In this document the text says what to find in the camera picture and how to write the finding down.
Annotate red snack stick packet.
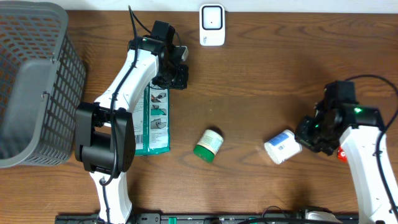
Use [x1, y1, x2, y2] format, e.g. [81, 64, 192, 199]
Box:
[337, 147, 348, 163]

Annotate white blue round tub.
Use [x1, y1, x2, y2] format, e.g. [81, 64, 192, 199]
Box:
[264, 129, 302, 164]

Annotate green wipes large package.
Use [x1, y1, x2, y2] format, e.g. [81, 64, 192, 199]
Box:
[133, 83, 170, 156]

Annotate green lid jar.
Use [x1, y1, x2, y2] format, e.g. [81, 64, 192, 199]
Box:
[193, 129, 224, 163]

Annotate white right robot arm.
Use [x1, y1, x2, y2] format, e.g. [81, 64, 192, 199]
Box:
[295, 105, 397, 223]

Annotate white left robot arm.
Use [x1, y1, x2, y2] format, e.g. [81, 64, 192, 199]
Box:
[75, 37, 188, 223]

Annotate white barcode scanner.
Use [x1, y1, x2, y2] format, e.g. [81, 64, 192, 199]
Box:
[199, 4, 226, 46]

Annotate grey plastic mesh basket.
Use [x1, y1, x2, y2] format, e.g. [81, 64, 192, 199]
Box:
[1, 1, 86, 168]

